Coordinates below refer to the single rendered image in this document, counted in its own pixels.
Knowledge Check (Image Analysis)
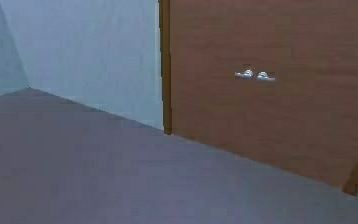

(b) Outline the brown wooden room door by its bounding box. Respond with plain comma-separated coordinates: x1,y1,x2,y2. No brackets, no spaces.
158,0,358,197

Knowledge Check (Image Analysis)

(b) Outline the silver door lever handle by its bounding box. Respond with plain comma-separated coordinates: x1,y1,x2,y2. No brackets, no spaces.
234,68,255,80
256,71,277,82

